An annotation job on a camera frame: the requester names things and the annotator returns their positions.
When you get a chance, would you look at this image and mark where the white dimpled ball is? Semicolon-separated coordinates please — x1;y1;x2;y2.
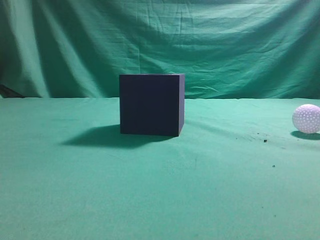
292;104;320;134

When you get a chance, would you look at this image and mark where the dark blue cube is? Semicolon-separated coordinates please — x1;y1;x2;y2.
119;73;185;137

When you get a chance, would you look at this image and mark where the green table cloth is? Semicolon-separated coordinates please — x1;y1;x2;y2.
0;98;320;240

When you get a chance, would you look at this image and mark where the green cloth backdrop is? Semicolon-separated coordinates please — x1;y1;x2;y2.
0;0;320;99

